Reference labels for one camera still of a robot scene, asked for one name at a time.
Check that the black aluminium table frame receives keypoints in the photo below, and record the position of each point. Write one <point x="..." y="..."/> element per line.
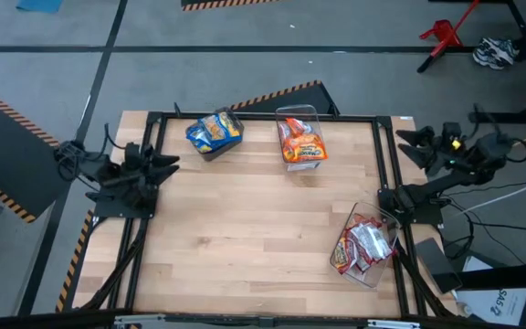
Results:
<point x="263" y="117"/>

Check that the white printed cardboard box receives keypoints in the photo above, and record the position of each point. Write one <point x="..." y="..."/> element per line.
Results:
<point x="496" y="301"/>

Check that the blue floor mat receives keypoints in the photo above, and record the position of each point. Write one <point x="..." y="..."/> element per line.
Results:
<point x="39" y="4"/>

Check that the red floor stand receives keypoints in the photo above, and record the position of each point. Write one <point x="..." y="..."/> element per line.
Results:
<point x="445" y="34"/>

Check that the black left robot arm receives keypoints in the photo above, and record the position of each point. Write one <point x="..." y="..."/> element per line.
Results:
<point x="108" y="173"/>

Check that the black bar with silver brackets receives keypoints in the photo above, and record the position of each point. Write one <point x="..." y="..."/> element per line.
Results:
<point x="263" y="322"/>

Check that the clear plastic bin with label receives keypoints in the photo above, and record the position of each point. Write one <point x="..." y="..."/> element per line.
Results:
<point x="301" y="166"/>

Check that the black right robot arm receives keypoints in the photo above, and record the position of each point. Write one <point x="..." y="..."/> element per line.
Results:
<point x="427" y="189"/>

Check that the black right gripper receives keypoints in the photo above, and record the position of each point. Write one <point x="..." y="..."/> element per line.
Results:
<point x="445" y="146"/>

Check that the dark smoked plastic bin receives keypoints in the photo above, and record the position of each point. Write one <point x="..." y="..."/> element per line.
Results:
<point x="219" y="153"/>

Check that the dark grey flat box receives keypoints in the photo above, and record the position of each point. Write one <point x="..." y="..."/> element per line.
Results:
<point x="436" y="262"/>

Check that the orange Maruchan ramen pack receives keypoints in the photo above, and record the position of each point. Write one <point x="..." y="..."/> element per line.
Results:
<point x="306" y="153"/>
<point x="296" y="129"/>

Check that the large hazard striped black mat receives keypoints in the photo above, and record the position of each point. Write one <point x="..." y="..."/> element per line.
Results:
<point x="12" y="151"/>

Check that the black desk leg frame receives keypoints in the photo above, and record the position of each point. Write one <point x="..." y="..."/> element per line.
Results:
<point x="509" y="117"/>

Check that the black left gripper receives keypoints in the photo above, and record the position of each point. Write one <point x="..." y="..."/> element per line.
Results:
<point x="139" y="164"/>

